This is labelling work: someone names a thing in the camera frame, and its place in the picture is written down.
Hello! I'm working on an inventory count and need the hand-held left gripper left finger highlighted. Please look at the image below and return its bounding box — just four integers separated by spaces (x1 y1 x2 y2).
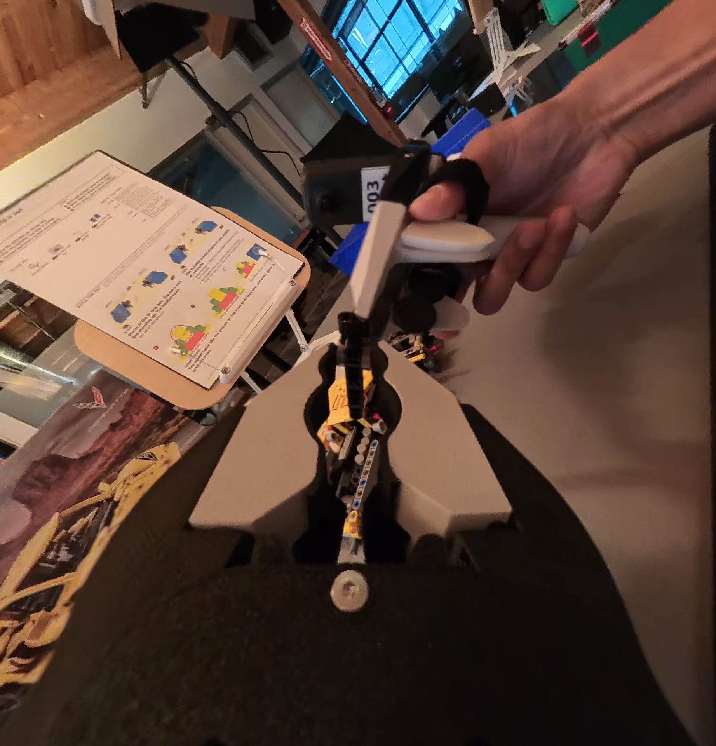
189 344 341 564

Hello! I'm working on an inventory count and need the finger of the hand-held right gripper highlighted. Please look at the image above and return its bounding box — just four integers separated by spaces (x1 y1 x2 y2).
351 201 409 323

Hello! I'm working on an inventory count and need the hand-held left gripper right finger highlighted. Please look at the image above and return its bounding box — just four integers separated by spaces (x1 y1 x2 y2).
366 341 514 564

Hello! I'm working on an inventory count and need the yellow toy car model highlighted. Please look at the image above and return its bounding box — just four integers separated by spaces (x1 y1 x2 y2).
316 329 447 564

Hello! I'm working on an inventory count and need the black white toy beam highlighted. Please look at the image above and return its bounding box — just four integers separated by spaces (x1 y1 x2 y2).
336 312 372 420

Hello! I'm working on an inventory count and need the grey desk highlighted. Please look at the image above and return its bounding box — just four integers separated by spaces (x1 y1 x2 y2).
311 122 716 746

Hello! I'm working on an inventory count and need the person's right hand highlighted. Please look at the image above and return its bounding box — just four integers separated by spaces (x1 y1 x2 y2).
406 87 644 342

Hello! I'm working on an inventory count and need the black monitor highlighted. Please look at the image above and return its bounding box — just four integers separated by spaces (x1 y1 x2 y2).
302 111 409 167

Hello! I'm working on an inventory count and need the blue plastic bin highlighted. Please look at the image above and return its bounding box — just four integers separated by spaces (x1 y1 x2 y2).
329 108 493 276

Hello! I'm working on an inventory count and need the blue lit window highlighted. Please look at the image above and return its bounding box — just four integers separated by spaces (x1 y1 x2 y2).
337 0 476 101

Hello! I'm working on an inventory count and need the toy car box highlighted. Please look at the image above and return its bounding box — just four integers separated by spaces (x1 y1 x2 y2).
0 370 219 719

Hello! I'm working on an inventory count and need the printed instruction sheet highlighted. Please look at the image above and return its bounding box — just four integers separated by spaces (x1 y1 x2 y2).
0 150 306 390

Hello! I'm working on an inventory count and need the green plastic bin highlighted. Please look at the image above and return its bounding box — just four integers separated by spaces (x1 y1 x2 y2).
541 0 674 74

